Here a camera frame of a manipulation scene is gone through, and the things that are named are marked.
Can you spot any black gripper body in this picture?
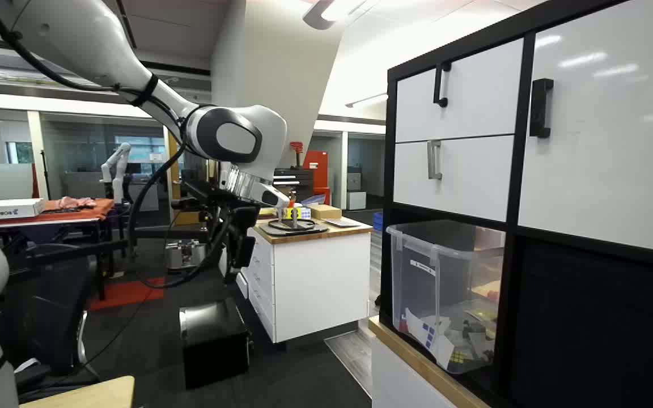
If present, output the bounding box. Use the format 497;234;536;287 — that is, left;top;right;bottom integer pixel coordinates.
205;182;275;282

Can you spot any transparent plastic storage bin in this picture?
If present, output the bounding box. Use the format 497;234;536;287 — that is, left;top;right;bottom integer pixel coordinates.
389;221;507;375

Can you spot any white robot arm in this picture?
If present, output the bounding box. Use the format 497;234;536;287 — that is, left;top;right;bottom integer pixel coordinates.
0;0;288;408

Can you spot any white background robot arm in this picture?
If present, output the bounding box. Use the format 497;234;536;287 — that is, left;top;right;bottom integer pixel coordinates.
101;143;131;204

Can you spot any metal pot on floor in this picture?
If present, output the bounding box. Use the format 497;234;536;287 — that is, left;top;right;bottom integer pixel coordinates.
167;241;205;269

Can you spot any round plate on cabinet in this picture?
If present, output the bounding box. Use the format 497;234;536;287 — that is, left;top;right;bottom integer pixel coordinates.
268;221;330;236

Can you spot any white cabinet with wood top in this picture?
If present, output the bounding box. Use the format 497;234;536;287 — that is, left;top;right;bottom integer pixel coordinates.
237;221;373;342

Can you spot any red machine in background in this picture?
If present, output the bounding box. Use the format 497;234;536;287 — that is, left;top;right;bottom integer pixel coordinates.
291;140;332;204

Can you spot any black box on floor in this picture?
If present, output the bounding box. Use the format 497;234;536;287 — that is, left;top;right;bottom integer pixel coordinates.
180;298;251;391

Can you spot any red floor mat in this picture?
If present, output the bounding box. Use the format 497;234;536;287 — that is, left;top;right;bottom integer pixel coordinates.
90;277;163;310

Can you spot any red covered table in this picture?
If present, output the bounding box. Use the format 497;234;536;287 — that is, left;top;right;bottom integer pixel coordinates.
0;200;116;267

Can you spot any black office chair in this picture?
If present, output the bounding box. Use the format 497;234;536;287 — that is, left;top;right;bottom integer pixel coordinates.
0;259;95;375

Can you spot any white flat box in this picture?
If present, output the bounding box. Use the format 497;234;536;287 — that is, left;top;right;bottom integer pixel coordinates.
0;198;43;221

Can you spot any lower white drawer front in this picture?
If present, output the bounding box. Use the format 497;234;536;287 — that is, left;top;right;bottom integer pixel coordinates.
393;136;514;222

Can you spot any white drawer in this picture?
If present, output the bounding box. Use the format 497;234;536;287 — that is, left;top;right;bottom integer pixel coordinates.
393;136;514;222
394;39;525;143

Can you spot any upper white drawer front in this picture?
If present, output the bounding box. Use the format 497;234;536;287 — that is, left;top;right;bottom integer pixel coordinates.
394;39;525;143

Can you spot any black cube shelf unit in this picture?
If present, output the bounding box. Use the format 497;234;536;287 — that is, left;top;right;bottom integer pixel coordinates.
381;0;653;408

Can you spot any large white cabinet door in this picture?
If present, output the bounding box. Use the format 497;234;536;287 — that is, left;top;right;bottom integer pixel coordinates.
520;0;653;249

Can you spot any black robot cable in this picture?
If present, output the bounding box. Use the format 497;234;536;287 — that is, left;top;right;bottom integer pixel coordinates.
0;0;231;290

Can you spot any black door handle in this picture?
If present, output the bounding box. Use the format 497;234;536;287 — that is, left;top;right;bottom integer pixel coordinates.
532;80;554;138

